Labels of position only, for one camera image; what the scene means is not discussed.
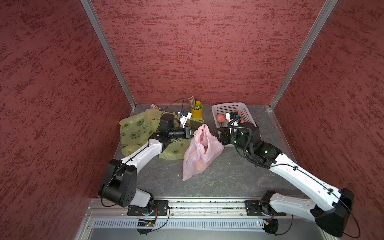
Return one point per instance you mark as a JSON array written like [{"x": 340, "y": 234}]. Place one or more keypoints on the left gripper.
[{"x": 187, "y": 132}]

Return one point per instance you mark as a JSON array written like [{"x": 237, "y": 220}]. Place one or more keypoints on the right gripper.
[{"x": 224, "y": 134}]

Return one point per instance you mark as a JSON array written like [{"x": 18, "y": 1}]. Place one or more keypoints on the pink plastic bag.
[{"x": 203, "y": 147}]

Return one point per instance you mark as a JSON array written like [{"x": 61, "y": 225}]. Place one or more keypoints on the peach front orange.
[{"x": 200, "y": 166}]

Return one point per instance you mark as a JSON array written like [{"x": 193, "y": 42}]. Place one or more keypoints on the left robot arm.
[{"x": 119, "y": 184}]

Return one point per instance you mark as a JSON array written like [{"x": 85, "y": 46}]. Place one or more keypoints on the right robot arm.
[{"x": 323, "y": 204}]

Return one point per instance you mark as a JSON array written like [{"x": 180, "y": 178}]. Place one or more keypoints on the green avocado print bag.
[{"x": 136, "y": 130}]

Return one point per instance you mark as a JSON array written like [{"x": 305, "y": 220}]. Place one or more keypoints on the yellow pencil cup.
[{"x": 197, "y": 113}]

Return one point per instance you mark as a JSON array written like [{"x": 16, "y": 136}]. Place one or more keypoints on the white plastic basket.
[{"x": 240, "y": 111}]

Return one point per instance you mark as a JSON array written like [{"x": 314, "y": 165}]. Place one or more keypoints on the pencils in cup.
[{"x": 192, "y": 102}]

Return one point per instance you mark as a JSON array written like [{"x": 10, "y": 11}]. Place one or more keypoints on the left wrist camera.
[{"x": 184, "y": 116}]

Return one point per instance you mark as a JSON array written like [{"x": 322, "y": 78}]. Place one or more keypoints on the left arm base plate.
[{"x": 153, "y": 209}]

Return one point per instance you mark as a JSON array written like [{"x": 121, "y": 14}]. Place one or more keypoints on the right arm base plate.
[{"x": 257, "y": 209}]

